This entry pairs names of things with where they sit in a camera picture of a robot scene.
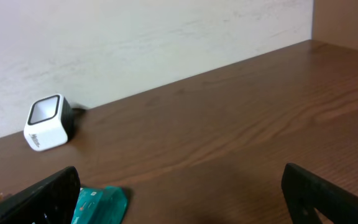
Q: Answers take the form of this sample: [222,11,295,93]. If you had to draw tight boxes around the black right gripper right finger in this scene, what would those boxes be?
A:
[281,163,358,223]

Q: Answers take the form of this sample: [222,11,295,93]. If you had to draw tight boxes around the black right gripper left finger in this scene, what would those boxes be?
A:
[0,166,80,224]

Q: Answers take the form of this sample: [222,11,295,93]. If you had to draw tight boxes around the white barcode scanner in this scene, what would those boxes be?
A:
[23,94,74,152]

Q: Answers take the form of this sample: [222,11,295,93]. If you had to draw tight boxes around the blue mouthwash bottle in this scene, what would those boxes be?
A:
[71,186,128,224]

